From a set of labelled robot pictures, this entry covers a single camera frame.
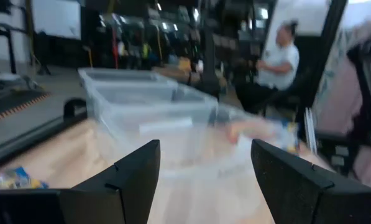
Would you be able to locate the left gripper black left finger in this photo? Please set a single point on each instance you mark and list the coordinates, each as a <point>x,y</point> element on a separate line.
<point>126,186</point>

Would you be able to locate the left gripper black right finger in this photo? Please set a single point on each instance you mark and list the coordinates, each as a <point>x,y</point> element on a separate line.
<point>291,186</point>

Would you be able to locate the blue Maruchan noodle pack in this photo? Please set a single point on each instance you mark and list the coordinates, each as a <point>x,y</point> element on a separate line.
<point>289,137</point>
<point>14,180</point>

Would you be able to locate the orange Maruchan noodle pack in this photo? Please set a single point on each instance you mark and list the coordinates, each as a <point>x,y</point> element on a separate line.
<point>250,129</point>

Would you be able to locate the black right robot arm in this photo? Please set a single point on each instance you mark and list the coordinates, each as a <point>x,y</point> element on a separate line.
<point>363,93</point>

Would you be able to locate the white strip sticker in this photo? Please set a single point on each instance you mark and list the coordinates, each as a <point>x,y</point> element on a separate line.
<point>165,126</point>

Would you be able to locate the clear bin with paper label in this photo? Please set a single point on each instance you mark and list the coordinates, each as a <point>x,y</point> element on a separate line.
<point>172,109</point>

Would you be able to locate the clear plastic bin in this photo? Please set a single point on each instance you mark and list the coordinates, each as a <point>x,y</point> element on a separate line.
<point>126,76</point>

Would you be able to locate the person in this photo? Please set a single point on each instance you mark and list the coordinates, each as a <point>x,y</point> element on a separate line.
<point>281,62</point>

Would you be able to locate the black yellow-striped floor mat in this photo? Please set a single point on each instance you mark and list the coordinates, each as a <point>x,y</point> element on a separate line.
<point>11,105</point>

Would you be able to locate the dark storage shelving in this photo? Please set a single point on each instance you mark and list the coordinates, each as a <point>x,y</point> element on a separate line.
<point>160,37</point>

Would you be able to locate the white board panel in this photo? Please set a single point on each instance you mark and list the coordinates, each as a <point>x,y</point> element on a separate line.
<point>56,18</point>

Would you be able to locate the black aluminium table frame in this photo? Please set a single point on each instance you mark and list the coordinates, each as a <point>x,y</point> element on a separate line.
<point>33,137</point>

